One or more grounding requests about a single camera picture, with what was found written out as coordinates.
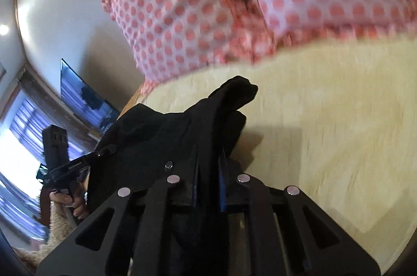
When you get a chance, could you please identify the golden yellow bed blanket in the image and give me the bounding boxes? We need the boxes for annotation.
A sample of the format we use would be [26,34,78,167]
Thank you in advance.
[129,35,416,272]

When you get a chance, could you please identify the black pants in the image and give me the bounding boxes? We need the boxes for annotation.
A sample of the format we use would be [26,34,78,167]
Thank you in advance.
[87,76,258,212]

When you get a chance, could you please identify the person's left hand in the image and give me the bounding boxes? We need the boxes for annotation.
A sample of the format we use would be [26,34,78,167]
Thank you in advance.
[49,179,89,220]

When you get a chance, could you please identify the black flat screen television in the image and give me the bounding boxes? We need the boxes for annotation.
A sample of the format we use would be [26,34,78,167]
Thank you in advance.
[60,59,119,135]

